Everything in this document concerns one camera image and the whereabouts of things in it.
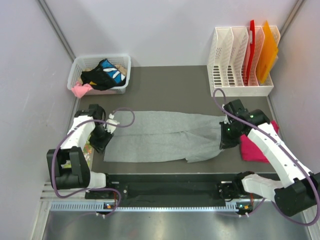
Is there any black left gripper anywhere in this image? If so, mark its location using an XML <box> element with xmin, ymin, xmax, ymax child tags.
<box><xmin>88</xmin><ymin>125</ymin><xmax>114</xmax><ymax>155</ymax></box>

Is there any grey t shirt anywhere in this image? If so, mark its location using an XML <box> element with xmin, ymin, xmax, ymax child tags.
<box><xmin>103</xmin><ymin>111</ymin><xmax>225</xmax><ymax>163</ymax></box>

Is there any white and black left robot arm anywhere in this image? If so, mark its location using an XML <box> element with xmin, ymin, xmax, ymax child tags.
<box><xmin>46</xmin><ymin>104</ymin><xmax>119</xmax><ymax>199</ymax></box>

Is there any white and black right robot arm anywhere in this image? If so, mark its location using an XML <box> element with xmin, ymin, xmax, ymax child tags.
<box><xmin>219</xmin><ymin>99</ymin><xmax>320</xmax><ymax>217</ymax></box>

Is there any green children's book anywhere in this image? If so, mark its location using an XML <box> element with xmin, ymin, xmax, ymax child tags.
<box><xmin>83</xmin><ymin>140</ymin><xmax>94</xmax><ymax>170</ymax></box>

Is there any folded magenta t shirt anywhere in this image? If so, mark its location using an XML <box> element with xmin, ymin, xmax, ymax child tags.
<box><xmin>239</xmin><ymin>134</ymin><xmax>270</xmax><ymax>164</ymax></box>

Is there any light pink t shirt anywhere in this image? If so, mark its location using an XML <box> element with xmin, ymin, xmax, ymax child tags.
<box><xmin>71</xmin><ymin>82</ymin><xmax>93</xmax><ymax>99</ymax></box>

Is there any black and blue t shirt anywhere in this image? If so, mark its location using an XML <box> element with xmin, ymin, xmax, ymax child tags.
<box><xmin>80</xmin><ymin>58</ymin><xmax>127</xmax><ymax>91</ymax></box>

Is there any white file organiser rack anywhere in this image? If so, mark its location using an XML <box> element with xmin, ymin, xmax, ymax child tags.
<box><xmin>206</xmin><ymin>26</ymin><xmax>274</xmax><ymax>97</ymax></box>

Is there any white plastic laundry basket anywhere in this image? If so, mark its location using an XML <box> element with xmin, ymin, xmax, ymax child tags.
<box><xmin>67</xmin><ymin>53</ymin><xmax>132</xmax><ymax>95</ymax></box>

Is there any orange plastic folder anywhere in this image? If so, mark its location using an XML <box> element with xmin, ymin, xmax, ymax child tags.
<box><xmin>255</xmin><ymin>20</ymin><xmax>281</xmax><ymax>85</ymax></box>

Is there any red plastic folder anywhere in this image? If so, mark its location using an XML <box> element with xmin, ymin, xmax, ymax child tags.
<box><xmin>243</xmin><ymin>20</ymin><xmax>255</xmax><ymax>86</ymax></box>

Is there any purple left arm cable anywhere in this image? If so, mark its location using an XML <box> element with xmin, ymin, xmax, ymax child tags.
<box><xmin>51</xmin><ymin>107</ymin><xmax>136</xmax><ymax>218</ymax></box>

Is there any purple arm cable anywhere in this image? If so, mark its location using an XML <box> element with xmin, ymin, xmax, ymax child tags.
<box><xmin>212</xmin><ymin>87</ymin><xmax>320</xmax><ymax>227</ymax></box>
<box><xmin>51</xmin><ymin>107</ymin><xmax>136</xmax><ymax>218</ymax></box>

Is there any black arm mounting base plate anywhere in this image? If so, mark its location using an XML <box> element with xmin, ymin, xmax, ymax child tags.
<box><xmin>84</xmin><ymin>173</ymin><xmax>266</xmax><ymax>208</ymax></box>

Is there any aluminium frame rail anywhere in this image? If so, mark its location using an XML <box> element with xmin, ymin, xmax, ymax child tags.
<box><xmin>39</xmin><ymin>182</ymin><xmax>315</xmax><ymax>213</ymax></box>

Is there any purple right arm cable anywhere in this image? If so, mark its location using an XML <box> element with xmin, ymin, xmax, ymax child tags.
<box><xmin>212</xmin><ymin>87</ymin><xmax>320</xmax><ymax>227</ymax></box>

